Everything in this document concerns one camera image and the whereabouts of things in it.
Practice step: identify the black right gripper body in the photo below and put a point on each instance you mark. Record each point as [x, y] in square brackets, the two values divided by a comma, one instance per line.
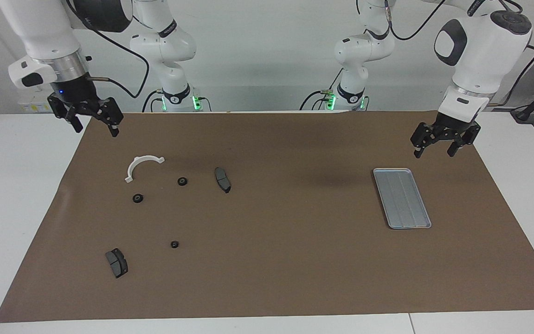
[76, 95]

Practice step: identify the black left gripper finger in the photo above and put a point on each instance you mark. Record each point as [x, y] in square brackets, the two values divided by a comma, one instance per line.
[422, 137]
[468, 134]

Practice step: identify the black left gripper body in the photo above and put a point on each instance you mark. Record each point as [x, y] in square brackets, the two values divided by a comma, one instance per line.
[450, 125]

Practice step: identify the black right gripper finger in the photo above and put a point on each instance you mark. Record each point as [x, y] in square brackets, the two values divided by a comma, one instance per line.
[67, 113]
[114, 116]

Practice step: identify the large black bearing gear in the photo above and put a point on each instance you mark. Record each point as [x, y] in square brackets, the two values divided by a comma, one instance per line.
[138, 198]
[182, 181]

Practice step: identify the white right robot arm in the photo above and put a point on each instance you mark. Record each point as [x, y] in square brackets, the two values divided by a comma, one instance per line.
[39, 28]

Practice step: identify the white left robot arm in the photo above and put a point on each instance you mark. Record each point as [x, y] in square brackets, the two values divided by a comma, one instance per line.
[489, 46]

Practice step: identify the silver metal tray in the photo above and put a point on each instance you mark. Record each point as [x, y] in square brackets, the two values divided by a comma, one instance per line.
[403, 199]

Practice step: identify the white box with labels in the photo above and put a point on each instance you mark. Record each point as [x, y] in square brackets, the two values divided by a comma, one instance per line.
[32, 107]

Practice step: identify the long grey brake pad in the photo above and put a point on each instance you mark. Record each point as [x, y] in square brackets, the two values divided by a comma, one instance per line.
[222, 181]

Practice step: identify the short grey brake pad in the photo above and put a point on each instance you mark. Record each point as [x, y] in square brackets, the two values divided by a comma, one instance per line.
[117, 264]

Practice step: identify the brown paper table mat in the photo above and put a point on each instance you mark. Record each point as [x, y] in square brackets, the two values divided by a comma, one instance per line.
[271, 255]

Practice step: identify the white curved plastic bracket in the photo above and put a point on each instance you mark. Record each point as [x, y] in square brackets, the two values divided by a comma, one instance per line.
[129, 175]

